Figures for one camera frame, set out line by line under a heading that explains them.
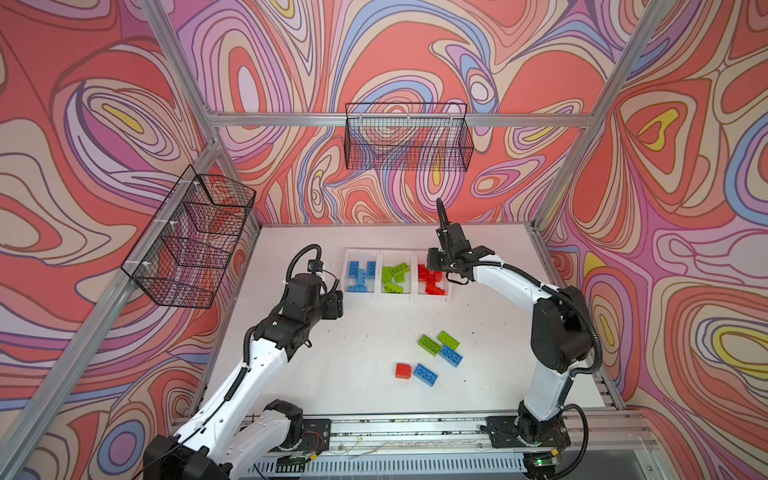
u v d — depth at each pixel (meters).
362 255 1.02
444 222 0.81
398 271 1.02
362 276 1.02
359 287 0.99
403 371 0.82
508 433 0.73
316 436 0.72
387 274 1.04
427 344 0.88
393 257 1.08
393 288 0.99
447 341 0.89
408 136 0.96
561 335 0.49
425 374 0.82
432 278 1.01
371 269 1.03
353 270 1.02
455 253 0.71
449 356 0.84
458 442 0.73
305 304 0.57
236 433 0.44
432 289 0.98
